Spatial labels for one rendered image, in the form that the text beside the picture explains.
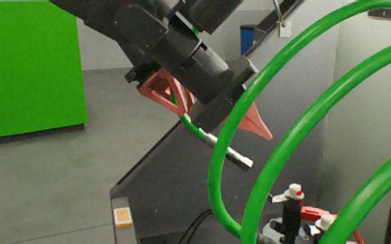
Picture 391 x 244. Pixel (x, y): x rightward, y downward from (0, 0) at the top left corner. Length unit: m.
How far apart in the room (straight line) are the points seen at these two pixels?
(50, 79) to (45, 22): 0.52
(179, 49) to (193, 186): 0.49
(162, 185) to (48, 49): 2.98
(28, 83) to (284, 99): 3.12
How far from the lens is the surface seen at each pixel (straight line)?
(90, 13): 0.38
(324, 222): 0.49
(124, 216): 0.74
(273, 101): 0.85
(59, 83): 3.77
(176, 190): 0.85
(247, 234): 0.33
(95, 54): 6.97
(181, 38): 0.42
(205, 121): 0.43
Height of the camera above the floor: 1.38
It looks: 20 degrees down
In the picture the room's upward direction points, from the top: straight up
